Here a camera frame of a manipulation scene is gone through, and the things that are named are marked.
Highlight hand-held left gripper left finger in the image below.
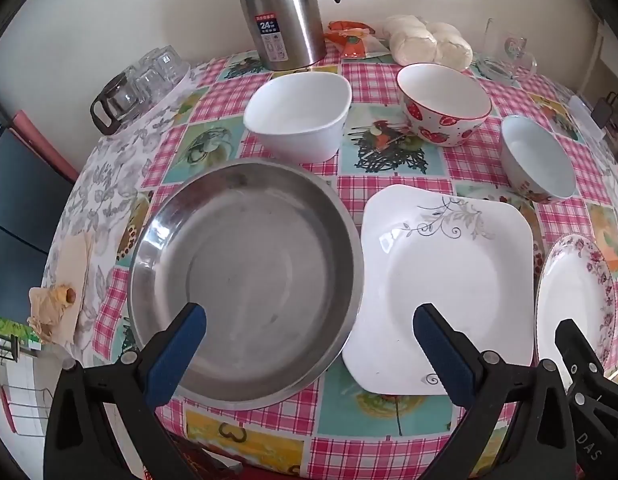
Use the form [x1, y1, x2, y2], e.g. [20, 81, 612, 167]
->
[44, 302, 208, 480]

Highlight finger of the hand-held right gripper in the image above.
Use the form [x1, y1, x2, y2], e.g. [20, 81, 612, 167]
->
[554, 318, 610, 394]

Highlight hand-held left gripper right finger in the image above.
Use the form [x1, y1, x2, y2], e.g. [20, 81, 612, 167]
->
[412, 302, 575, 480]

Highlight pink floral round plate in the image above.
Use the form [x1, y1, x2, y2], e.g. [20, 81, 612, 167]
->
[534, 232, 616, 378]

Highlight white square plate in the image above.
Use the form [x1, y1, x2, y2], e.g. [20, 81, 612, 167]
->
[341, 184, 535, 396]

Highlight stainless steel basin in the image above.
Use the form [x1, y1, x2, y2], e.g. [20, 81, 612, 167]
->
[128, 157, 365, 409]

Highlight light blue bowl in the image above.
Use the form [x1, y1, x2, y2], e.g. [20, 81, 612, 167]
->
[500, 114, 576, 204]

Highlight white square bowl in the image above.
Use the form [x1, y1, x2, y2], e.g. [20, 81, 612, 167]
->
[243, 72, 353, 164]

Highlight strawberry print bowl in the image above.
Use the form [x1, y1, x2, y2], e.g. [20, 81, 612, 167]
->
[396, 62, 492, 148]

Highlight beige paper sheet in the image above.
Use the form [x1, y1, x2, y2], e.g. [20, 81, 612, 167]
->
[51, 232, 96, 346]

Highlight crumpled brown wrapper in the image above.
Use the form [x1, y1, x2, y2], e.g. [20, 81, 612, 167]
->
[28, 284, 78, 339]

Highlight pink checked tablecloth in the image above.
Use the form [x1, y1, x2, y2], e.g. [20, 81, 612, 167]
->
[96, 50, 618, 480]

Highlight dark blue cabinet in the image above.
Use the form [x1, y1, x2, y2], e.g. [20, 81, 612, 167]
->
[0, 110, 77, 321]

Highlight white plastic box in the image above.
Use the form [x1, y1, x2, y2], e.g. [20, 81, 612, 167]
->
[569, 94, 608, 144]

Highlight black charger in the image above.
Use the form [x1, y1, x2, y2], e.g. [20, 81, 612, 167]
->
[590, 91, 618, 131]

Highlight red board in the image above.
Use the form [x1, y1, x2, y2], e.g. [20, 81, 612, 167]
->
[10, 109, 80, 184]

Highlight glass cups in holder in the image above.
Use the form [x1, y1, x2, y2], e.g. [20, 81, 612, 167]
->
[90, 71, 142, 136]

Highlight clear glass cup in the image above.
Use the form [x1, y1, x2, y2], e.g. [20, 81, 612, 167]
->
[139, 70, 177, 106]
[156, 44, 191, 83]
[134, 52, 162, 83]

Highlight bag of white buns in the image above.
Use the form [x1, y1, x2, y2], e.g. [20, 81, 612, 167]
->
[429, 21, 474, 72]
[390, 30, 438, 67]

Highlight tall clear glass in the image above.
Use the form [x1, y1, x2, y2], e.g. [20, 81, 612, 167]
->
[482, 16, 496, 61]

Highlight orange snack packet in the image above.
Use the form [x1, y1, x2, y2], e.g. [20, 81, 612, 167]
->
[323, 20, 391, 61]

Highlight white steamed bun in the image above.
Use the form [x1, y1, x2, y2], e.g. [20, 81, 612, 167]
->
[381, 14, 430, 41]

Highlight stainless steel thermos jug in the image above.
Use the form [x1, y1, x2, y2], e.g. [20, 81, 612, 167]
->
[238, 0, 342, 72]

